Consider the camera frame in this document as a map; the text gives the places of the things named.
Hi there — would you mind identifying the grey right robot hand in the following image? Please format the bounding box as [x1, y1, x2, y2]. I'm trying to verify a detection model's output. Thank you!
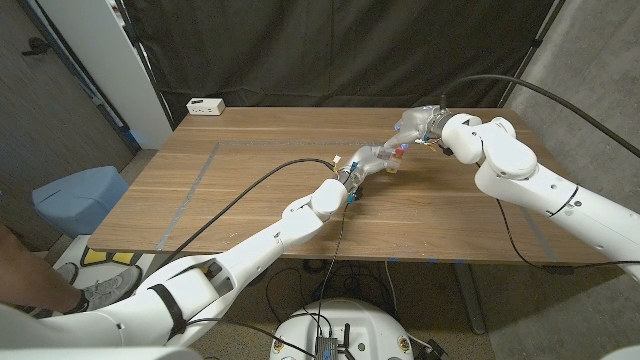
[383, 104, 454, 151]

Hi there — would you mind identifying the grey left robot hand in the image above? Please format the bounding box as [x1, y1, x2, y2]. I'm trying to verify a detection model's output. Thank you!
[335, 144, 404, 194]

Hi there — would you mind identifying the black backdrop curtain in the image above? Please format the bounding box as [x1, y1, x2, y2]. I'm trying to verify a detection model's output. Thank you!
[122, 0, 569, 124]

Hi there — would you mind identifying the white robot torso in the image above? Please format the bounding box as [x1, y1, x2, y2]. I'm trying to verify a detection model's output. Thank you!
[269, 298, 415, 360]

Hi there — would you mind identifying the white power strip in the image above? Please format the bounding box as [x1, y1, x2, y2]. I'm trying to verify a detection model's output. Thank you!
[185, 97, 226, 117]

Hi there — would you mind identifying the grey table leg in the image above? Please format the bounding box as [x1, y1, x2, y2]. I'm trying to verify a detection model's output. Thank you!
[452, 263, 487, 335]

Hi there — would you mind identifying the grey electronics box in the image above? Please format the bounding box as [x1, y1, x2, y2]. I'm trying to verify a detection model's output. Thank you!
[313, 335, 340, 360]

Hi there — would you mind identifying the black floor device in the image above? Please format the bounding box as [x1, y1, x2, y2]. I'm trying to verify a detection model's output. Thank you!
[424, 338, 450, 360]

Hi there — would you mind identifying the white cabinet panel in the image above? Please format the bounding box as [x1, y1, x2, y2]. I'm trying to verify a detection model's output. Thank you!
[37, 0, 174, 150]

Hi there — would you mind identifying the grey black sneaker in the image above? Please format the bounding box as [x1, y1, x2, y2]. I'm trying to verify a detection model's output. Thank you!
[52, 262, 79, 287]
[82, 264, 144, 312]

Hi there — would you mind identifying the yellow black floor object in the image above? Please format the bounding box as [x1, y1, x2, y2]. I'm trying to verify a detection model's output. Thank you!
[82, 248, 136, 266]

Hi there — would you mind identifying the blue padded stool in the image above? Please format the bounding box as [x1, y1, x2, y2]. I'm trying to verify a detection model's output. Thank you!
[31, 165, 130, 239]

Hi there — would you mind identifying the person's bare leg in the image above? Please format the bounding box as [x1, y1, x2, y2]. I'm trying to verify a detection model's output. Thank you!
[0, 224, 89, 316]

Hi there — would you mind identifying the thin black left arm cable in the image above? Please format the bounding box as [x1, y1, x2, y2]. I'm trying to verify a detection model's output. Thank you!
[187, 199, 350, 359]

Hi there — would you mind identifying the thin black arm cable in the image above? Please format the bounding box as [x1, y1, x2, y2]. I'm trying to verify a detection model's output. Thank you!
[474, 162, 640, 270]
[187, 199, 350, 359]

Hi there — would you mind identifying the black floor cable bundle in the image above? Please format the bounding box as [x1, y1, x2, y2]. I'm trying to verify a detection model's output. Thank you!
[264, 258, 401, 326]

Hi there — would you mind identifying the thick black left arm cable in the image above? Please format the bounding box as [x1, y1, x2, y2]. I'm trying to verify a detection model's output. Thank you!
[159, 157, 339, 264]

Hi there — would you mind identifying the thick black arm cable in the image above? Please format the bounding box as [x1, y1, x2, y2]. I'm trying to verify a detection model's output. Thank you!
[159, 157, 339, 264]
[439, 74, 640, 159]

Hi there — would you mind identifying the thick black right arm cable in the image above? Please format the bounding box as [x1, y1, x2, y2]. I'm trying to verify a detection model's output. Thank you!
[439, 74, 640, 159]

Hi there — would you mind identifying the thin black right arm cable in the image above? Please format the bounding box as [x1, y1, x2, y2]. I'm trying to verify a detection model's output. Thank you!
[474, 162, 640, 270]

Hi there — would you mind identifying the black door handle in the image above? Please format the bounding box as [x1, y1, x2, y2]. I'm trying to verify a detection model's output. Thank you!
[20, 37, 51, 56]

